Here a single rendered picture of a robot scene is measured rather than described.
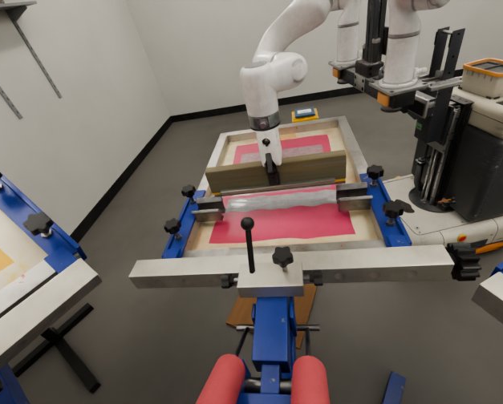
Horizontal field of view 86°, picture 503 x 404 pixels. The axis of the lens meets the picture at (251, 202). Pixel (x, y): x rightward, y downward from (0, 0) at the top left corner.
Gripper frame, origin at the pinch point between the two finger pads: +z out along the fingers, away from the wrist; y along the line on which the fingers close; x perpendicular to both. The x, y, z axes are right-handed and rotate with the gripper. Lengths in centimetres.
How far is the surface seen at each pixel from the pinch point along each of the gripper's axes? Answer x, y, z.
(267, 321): 0.8, -39.5, 5.0
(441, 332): -68, 7, 110
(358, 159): -26.7, 19.5, 10.8
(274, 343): -0.6, -43.4, 5.0
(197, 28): 114, 365, -11
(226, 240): 15.7, -10.7, 13.7
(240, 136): 20, 54, 12
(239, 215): 13.2, -0.2, 13.8
